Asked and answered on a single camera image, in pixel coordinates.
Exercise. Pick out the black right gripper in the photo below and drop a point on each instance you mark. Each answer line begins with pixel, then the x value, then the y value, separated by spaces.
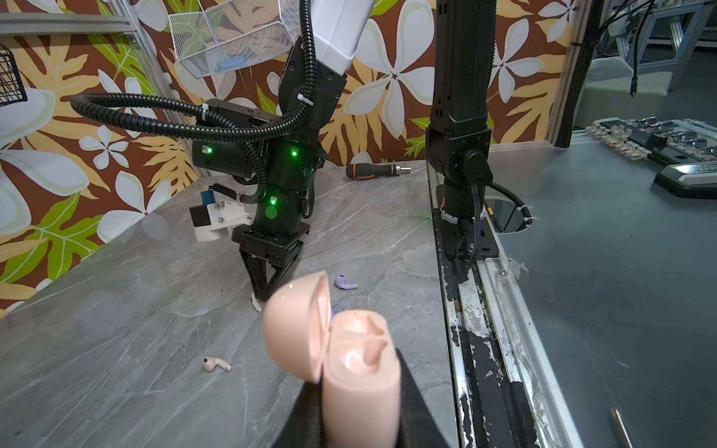
pixel 267 256

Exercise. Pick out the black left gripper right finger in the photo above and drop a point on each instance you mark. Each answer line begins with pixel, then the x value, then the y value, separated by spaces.
pixel 417 427

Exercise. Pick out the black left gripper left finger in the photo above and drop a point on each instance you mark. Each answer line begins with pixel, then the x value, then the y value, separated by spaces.
pixel 305 422

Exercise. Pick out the pink earbud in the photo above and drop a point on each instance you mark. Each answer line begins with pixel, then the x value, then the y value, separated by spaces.
pixel 256 304
pixel 210 364

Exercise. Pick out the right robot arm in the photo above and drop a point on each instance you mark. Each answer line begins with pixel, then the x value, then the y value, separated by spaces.
pixel 280 154

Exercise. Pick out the blue case in basket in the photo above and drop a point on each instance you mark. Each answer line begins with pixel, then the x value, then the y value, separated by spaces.
pixel 232 64

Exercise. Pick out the purple earbud right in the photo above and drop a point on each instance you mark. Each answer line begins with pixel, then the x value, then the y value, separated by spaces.
pixel 344 284

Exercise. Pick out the white mesh basket right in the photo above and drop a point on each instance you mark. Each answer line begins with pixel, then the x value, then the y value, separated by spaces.
pixel 257 30

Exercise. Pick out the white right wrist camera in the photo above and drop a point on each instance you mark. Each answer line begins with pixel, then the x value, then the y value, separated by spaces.
pixel 218 215

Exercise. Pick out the aluminium frame post right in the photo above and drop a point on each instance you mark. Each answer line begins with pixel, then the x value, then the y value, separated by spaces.
pixel 141 44

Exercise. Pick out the black wire basket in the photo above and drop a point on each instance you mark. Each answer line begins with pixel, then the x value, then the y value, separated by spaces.
pixel 11 88

